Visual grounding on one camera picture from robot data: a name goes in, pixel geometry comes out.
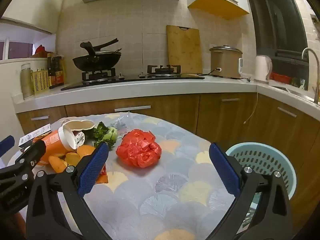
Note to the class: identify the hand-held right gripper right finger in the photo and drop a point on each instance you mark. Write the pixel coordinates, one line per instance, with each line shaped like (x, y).
(225, 170)

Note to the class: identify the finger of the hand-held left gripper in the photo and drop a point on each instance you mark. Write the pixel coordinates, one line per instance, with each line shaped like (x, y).
(6, 145)
(30, 156)

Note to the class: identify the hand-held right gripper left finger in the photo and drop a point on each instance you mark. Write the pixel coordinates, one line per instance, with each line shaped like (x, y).
(93, 167)

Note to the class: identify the orange snack bag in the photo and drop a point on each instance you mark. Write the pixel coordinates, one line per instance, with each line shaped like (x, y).
(103, 176)

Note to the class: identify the orange peel piece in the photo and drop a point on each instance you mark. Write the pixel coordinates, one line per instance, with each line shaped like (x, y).
(72, 158)
(57, 164)
(85, 151)

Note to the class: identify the orange paper cup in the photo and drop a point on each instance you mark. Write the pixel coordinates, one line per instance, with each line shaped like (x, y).
(53, 142)

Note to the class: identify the light blue perforated basket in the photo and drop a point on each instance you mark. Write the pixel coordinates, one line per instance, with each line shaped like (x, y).
(265, 157)

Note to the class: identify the red plastic bag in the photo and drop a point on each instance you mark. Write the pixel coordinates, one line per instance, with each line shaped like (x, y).
(140, 150)

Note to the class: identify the printed white carton box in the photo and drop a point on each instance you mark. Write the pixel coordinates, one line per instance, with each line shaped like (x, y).
(35, 133)

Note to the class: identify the small white printed box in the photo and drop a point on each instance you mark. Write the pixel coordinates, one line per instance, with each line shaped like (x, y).
(79, 138)

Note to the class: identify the green leafy vegetable scrap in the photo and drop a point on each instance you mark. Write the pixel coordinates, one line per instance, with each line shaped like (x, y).
(100, 131)

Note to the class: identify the clear plastic bag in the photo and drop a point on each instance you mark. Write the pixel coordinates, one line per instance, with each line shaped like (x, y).
(125, 122)

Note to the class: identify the beige thermos flask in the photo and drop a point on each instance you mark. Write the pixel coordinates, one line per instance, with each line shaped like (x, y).
(26, 82)

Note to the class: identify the yellow perforated utensil holder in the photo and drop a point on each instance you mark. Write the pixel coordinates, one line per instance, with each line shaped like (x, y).
(40, 81)

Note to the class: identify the wooden base cabinet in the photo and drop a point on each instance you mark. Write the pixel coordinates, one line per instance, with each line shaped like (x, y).
(175, 110)

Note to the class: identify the dark sauce bottle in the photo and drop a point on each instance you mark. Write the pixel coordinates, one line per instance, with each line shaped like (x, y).
(52, 72)
(60, 70)

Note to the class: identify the small side window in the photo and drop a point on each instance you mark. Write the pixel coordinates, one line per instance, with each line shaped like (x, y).
(17, 50)

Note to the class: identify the black glass gas stove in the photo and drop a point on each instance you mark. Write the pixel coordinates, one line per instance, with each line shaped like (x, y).
(130, 78)

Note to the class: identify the black wok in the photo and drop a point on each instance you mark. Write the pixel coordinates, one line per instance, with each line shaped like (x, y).
(95, 63)

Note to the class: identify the steel stock pot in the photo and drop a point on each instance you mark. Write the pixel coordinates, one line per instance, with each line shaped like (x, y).
(223, 63)

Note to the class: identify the red container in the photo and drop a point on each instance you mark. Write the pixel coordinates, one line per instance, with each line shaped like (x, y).
(281, 78)

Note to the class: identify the white paper towel roll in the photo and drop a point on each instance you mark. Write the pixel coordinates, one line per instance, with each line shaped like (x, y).
(261, 67)

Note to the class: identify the wooden cutting board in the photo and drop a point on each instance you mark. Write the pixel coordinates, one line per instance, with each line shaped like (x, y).
(183, 50)

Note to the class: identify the metal faucet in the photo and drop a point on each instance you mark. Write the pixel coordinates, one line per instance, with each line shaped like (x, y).
(315, 80)

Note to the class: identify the dark kitchen window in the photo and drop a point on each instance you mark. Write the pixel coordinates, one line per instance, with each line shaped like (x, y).
(275, 22)

